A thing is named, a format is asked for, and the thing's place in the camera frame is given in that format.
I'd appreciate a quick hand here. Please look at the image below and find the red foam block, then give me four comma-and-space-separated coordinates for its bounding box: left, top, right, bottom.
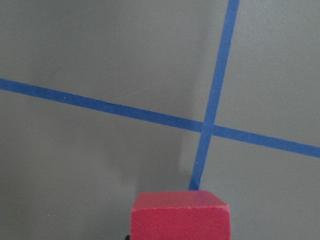
129, 190, 232, 240

